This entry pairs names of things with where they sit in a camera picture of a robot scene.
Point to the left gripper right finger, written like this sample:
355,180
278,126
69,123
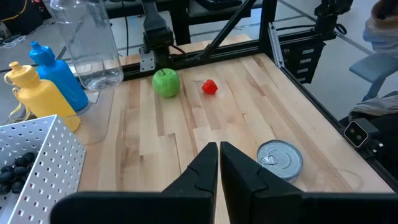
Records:
242,180

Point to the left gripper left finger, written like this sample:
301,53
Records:
202,174

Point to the blue plastic squeeze bottle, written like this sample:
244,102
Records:
62,81

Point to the clear bottle with black cap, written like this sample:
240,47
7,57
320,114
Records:
90,46

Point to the yellow plastic squeeze bottle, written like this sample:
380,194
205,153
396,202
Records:
40,96

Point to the black toy grape bunch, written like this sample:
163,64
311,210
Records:
17,174

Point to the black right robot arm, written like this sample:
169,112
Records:
157,34

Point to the blue solid white tuna can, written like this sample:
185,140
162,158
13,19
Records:
280,158

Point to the small red toy cherry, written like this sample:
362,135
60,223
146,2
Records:
210,87

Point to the green toy apple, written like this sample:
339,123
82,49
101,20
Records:
166,83

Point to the clear plastic tray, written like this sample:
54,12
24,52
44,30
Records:
96,118

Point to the black slotted box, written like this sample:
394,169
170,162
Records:
303,62

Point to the white perforated metal basket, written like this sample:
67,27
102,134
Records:
53,168

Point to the black side desk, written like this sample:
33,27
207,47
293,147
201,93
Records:
199,9

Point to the blue grey chair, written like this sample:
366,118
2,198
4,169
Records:
373,67

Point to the person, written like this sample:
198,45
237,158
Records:
382,34

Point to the black aluminium table frame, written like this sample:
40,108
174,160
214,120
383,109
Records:
224,53

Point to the black table-level camera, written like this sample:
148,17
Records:
357,135

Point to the silver corner bracket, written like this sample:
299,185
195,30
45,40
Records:
146,60

